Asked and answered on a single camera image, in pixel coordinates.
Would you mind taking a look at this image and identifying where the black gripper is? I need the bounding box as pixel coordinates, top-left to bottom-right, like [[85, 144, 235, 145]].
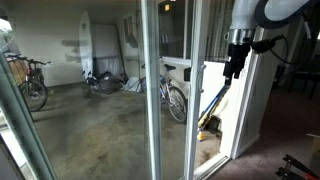
[[222, 42, 252, 86]]

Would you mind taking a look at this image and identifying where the white loop door handle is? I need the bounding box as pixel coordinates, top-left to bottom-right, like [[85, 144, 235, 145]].
[[197, 64, 207, 94]]

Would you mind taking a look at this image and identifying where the white door sill track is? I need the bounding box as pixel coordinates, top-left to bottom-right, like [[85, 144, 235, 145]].
[[191, 153, 232, 180]]

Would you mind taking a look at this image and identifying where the black dustpan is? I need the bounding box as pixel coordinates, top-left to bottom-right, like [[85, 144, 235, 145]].
[[205, 115, 222, 135]]

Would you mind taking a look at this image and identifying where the white bicycle with blue saddle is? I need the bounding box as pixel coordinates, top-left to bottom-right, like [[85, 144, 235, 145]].
[[139, 63, 189, 125]]

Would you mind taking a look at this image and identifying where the small yellow bottle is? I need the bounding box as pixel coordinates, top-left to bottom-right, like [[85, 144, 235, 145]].
[[196, 129, 205, 143]]

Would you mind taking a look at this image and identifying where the black chair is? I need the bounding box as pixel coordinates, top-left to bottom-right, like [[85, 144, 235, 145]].
[[287, 54, 320, 100]]

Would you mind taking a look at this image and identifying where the white framed house window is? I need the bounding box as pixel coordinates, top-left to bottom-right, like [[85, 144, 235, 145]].
[[157, 0, 236, 64]]

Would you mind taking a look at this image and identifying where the white cloth heap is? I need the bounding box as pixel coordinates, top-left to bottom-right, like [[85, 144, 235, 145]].
[[122, 76, 144, 94]]

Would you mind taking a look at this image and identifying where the cardboard box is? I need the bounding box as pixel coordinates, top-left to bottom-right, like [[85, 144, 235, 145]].
[[305, 133, 320, 169]]

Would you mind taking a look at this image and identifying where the red and black clamp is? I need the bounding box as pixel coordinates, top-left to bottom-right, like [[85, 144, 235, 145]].
[[282, 153, 320, 180]]

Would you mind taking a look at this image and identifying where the black bags pile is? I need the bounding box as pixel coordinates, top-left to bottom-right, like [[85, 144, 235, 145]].
[[81, 69, 129, 95]]

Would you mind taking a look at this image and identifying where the white leaning panel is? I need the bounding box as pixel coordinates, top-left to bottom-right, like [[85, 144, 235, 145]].
[[91, 23, 125, 78]]

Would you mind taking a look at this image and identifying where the white surfboard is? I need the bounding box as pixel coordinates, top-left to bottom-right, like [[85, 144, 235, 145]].
[[78, 11, 95, 80]]

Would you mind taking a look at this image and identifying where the dark bicycle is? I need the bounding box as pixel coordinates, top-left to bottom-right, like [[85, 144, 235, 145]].
[[4, 53, 53, 113]]

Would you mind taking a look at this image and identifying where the wicker basket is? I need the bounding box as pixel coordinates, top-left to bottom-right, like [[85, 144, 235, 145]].
[[7, 58, 28, 86]]

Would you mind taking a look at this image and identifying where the blue handled broom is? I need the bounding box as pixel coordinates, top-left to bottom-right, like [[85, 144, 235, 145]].
[[199, 84, 231, 126]]

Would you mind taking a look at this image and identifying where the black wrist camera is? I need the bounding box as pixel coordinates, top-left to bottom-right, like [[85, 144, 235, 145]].
[[250, 38, 278, 55]]

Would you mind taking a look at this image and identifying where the black wall box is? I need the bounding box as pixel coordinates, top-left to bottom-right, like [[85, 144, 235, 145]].
[[183, 66, 193, 83]]

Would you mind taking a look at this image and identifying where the white door frame jamb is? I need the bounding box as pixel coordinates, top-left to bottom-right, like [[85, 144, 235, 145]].
[[0, 49, 58, 180], [229, 28, 268, 160]]

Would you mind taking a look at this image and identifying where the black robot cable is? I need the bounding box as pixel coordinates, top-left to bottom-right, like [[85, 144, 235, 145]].
[[269, 13, 314, 66]]

